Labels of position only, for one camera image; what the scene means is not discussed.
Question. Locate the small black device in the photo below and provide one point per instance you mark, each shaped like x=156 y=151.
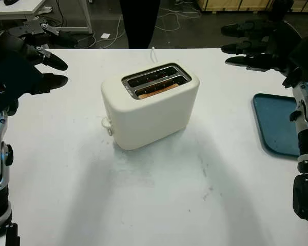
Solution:
x=11 y=2

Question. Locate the brown toast slice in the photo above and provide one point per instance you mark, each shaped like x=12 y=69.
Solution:
x=156 y=92

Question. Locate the standing person in white jacket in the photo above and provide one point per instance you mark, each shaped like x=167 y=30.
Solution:
x=139 y=23

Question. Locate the white paper sheet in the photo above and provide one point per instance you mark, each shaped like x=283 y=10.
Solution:
x=105 y=36

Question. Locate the white desk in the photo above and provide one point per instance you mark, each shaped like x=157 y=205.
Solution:
x=5 y=10

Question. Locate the blue plastic tray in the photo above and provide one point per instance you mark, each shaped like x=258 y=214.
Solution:
x=274 y=123

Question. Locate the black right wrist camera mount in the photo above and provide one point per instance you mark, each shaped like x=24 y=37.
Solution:
x=305 y=59

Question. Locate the black bin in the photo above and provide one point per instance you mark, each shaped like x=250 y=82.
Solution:
x=281 y=10

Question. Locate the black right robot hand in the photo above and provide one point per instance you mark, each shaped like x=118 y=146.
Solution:
x=279 y=46

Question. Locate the wooden crate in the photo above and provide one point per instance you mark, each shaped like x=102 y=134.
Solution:
x=233 y=3

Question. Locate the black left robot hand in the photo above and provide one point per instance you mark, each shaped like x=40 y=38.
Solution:
x=28 y=55

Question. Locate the cream two-slot toaster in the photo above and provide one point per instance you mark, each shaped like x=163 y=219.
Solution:
x=149 y=120

